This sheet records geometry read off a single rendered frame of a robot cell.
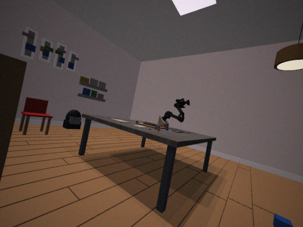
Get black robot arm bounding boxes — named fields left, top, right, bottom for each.
left=162, top=98, right=186, bottom=122

